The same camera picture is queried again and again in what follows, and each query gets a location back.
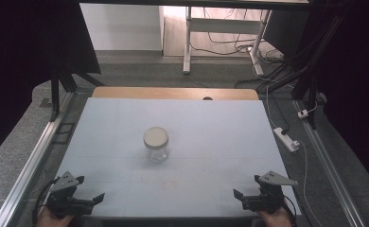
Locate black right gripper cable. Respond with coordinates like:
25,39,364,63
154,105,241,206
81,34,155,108
281,194,298,223

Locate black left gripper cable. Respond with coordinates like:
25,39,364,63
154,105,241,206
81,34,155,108
31,177,62,227

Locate white power strip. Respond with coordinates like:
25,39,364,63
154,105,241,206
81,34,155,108
272,127,301,153

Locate wooden table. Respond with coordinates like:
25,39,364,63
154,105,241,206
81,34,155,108
91,86,260,101

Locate black metal stand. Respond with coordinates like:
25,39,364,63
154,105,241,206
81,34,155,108
48,56,107,123
257,12,347,131

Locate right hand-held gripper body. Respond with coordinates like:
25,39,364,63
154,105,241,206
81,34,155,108
241,170,299,215

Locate dark curtain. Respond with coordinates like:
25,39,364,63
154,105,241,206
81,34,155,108
308,0,369,196
0,0,102,166

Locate black floor cables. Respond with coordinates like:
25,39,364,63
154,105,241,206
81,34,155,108
190,8,285,65

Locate person's right hand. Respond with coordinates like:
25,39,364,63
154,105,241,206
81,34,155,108
255,206,294,227

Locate aluminium rail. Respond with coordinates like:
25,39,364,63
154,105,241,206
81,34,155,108
290,98,367,227
0,91,77,227

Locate white cable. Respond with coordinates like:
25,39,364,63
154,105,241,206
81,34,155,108
297,140,325,227

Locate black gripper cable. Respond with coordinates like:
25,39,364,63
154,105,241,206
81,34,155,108
281,194,298,223
31,177,62,227

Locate cream plastic jar lid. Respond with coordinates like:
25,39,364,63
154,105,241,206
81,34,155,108
142,126,170,150

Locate white table sheet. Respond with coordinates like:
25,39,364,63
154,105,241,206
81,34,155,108
55,96,302,219

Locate white desk frame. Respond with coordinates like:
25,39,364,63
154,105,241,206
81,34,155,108
182,6,273,77

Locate person's left hand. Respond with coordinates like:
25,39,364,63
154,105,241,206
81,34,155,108
35,206,77,227

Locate clear glass jar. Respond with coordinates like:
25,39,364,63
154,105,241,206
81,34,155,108
144,142,170,165

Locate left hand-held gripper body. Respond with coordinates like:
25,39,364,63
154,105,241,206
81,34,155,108
45,170,95,219

